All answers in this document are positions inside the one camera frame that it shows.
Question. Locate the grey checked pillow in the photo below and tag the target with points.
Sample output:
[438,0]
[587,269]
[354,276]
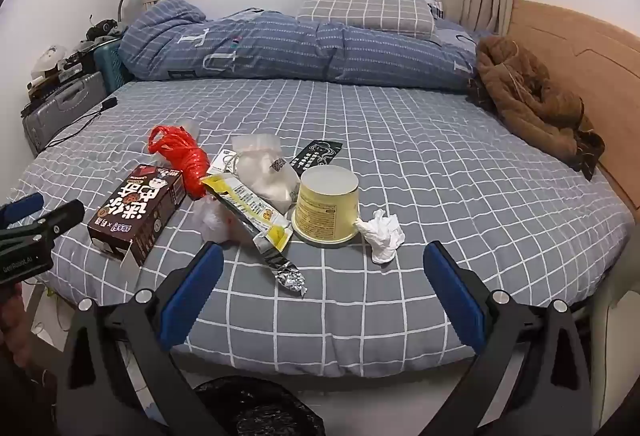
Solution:
[365,10]

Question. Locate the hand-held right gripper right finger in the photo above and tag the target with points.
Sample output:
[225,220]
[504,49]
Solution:
[455,296]

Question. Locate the translucent white pouch bag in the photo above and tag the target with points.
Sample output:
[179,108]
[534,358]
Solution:
[265,170]

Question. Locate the wooden headboard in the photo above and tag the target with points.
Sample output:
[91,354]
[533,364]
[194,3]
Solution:
[590,65]

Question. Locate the teal suitcase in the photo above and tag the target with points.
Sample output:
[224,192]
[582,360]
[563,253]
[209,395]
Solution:
[112,65]

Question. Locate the dark bag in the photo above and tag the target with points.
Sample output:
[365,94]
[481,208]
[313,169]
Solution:
[102,29]

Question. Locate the trash bin with black liner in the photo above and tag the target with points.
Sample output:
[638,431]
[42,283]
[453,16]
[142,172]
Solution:
[260,411]

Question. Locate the white helmet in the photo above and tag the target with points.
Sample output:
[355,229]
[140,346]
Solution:
[50,58]

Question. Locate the clear plastic bag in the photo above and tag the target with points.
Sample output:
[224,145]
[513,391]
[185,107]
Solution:
[212,221]

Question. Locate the blue striped quilt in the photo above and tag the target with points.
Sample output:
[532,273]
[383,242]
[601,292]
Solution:
[300,45]

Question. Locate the grey suitcase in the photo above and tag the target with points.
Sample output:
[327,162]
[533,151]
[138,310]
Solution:
[65,105]

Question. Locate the yellow paper cup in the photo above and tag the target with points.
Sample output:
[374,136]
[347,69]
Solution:
[325,206]

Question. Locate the red plastic bag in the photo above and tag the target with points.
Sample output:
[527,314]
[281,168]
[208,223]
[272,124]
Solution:
[187,160]

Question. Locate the white tissue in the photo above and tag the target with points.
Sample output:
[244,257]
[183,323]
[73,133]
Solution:
[382,236]

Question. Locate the dark brown snack box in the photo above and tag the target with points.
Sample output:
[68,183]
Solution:
[140,211]

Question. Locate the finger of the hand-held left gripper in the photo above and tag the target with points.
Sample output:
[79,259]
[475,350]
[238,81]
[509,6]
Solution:
[62,218]
[22,208]

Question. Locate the black printed packet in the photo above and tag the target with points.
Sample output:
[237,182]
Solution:
[315,153]

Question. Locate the white paper card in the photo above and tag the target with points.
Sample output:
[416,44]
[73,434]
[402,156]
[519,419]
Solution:
[220,161]

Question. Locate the bed with grey checked sheet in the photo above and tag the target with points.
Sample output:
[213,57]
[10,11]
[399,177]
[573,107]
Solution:
[400,216]

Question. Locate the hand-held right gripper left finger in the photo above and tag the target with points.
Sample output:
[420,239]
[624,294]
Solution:
[195,296]

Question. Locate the yellow snack wrapper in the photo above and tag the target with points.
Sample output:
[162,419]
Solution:
[250,211]

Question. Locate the brown fleece jacket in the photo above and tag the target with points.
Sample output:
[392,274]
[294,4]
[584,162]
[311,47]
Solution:
[520,90]

